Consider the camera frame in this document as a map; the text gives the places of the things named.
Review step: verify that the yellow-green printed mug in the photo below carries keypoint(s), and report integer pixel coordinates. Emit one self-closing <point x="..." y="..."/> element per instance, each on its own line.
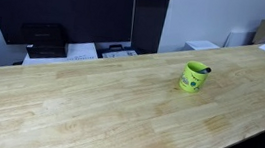
<point x="190" y="81"/>

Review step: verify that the black device with white label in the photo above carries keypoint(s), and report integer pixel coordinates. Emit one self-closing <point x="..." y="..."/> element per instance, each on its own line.
<point x="118" y="53"/>

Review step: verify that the white board panel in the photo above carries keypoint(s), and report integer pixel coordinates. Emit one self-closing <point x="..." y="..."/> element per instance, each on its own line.
<point x="239" y="38"/>

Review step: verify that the dark brown tall cabinet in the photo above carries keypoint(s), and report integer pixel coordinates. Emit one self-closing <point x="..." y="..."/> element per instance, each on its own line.
<point x="149" y="19"/>

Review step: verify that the black marker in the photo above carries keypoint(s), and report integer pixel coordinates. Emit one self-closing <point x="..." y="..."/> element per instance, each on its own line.
<point x="205" y="71"/>

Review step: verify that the large black monitor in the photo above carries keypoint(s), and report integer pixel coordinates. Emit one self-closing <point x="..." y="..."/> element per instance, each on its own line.
<point x="63" y="5"/>

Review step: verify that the white storage box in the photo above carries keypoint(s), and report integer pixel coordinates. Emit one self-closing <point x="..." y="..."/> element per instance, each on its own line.
<point x="201" y="45"/>

